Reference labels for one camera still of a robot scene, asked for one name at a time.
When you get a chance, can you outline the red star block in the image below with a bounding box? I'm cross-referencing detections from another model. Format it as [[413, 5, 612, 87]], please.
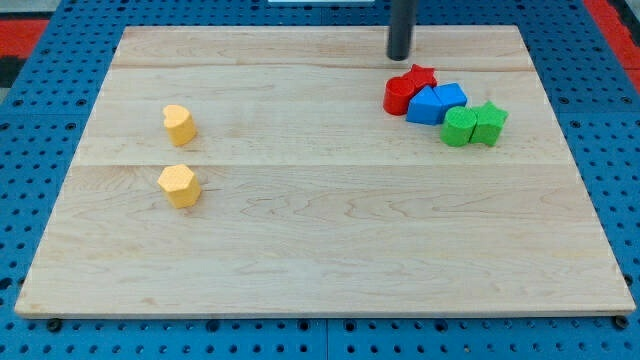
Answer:
[[402, 64, 438, 92]]

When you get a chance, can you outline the green star block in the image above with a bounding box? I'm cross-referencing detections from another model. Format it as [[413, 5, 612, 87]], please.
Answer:
[[469, 101, 509, 146]]

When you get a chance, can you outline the light wooden board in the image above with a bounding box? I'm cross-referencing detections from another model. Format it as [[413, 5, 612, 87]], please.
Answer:
[[15, 26, 636, 319]]

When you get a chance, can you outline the red cylinder block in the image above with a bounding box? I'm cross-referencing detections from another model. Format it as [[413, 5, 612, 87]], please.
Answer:
[[383, 77, 415, 115]]

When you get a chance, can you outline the blue triangle block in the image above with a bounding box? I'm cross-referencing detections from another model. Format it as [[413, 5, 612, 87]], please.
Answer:
[[406, 86, 444, 125]]

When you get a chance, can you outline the yellow hexagon block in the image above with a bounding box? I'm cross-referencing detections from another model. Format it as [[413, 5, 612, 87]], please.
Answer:
[[157, 164, 201, 209]]

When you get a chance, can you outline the green cylinder block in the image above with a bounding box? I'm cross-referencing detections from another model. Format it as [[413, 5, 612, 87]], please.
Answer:
[[440, 106, 477, 147]]

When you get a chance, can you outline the yellow heart block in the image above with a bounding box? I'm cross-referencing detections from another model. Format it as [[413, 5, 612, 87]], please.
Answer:
[[163, 104, 197, 146]]

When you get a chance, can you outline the blue cube block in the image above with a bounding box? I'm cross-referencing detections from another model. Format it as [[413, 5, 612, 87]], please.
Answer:
[[434, 83, 467, 109]]

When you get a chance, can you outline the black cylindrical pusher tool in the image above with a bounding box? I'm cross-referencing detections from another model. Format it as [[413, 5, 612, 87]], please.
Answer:
[[386, 0, 419, 61]]

